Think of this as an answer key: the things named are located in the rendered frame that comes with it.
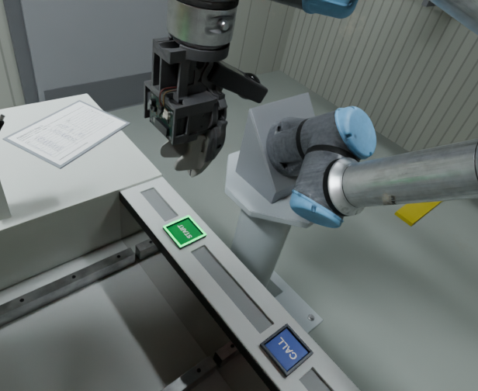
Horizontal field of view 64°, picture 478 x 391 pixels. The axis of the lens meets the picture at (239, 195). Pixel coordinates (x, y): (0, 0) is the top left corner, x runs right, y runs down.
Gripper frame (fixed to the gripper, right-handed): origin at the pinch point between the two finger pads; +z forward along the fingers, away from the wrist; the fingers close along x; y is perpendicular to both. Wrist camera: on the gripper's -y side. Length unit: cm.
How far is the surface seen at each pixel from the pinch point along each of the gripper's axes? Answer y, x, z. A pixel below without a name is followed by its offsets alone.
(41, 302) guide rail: 24.0, -8.0, 27.2
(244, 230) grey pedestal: -32, -13, 45
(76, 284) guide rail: 17.8, -8.0, 26.7
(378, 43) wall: -247, -107, 51
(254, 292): -1.8, 16.1, 14.7
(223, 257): -1.9, 7.9, 14.7
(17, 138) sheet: 15.9, -37.5, 13.8
